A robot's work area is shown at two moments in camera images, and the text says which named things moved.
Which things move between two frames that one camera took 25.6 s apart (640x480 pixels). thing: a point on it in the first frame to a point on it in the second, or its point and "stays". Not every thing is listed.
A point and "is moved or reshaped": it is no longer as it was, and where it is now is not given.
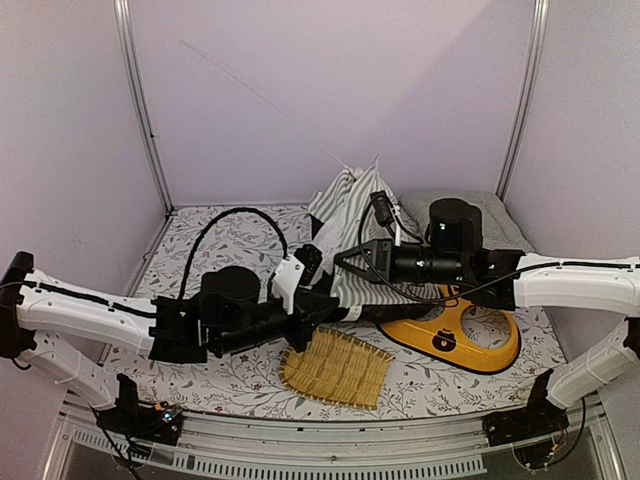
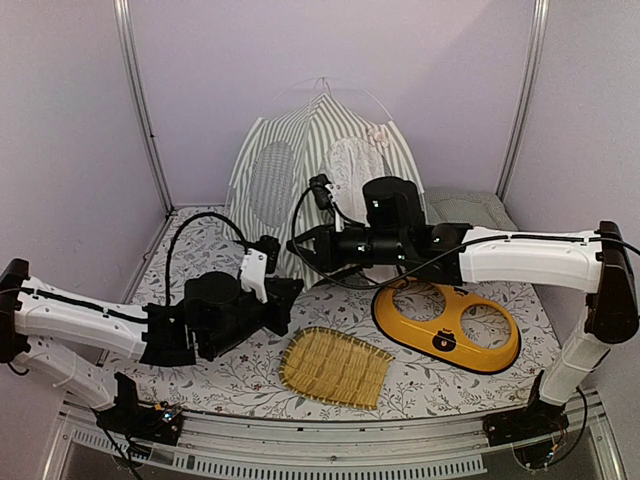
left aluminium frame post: [122, 17] stays
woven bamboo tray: [337, 370] stays
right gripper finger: [378, 254] to [321, 257]
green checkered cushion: [498, 230] stays
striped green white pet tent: [353, 208] is moved or reshaped
